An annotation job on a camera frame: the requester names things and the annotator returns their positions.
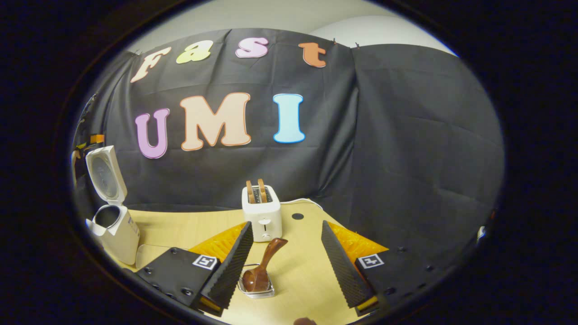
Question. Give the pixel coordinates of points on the black backdrop cloth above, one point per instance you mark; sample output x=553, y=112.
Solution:
x=406, y=135

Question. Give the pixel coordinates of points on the brown wooden object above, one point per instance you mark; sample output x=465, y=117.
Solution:
x=305, y=321

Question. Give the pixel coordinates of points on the white rice cooker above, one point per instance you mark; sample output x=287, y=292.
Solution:
x=122, y=239

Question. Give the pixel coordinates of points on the brown wooden spoon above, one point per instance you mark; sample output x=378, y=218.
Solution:
x=257, y=280

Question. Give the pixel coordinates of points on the toasted bread slice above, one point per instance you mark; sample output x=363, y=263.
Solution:
x=249, y=192
x=262, y=188

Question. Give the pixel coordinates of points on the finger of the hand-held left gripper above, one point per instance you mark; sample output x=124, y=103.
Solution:
x=95, y=138

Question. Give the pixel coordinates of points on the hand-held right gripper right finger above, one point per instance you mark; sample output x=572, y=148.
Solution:
x=343, y=271

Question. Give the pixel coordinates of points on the white toaster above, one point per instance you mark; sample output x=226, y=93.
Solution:
x=262, y=221

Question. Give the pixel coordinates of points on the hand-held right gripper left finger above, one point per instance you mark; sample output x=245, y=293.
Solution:
x=232, y=266

